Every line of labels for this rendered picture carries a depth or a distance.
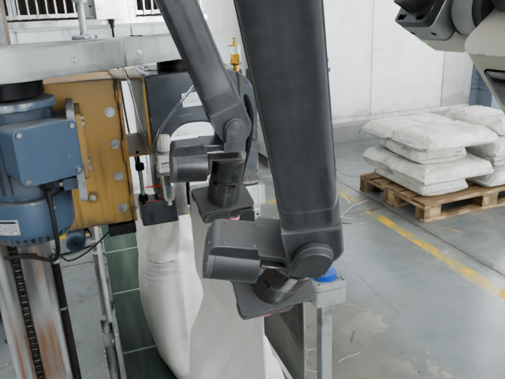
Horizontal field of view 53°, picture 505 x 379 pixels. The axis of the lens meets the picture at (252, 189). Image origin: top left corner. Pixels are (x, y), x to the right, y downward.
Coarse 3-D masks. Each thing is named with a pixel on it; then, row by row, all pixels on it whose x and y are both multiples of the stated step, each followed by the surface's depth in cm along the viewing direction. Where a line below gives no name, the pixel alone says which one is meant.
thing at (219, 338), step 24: (192, 216) 115; (216, 288) 106; (216, 312) 105; (192, 336) 109; (216, 336) 100; (240, 336) 85; (264, 336) 71; (192, 360) 106; (216, 360) 95; (240, 360) 88; (264, 360) 73
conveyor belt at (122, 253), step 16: (112, 240) 260; (128, 240) 260; (112, 256) 242; (128, 256) 241; (112, 272) 227; (128, 272) 226; (112, 288) 214; (128, 288) 213; (128, 304) 201; (128, 320) 190; (144, 320) 190; (128, 336) 181; (144, 336) 180; (128, 352) 172; (144, 352) 172; (128, 368) 164; (144, 368) 163; (160, 368) 163
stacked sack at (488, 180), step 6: (498, 168) 379; (504, 168) 378; (486, 174) 376; (492, 174) 373; (498, 174) 372; (504, 174) 373; (474, 180) 385; (480, 180) 378; (486, 180) 374; (492, 180) 371; (498, 180) 371; (504, 180) 373
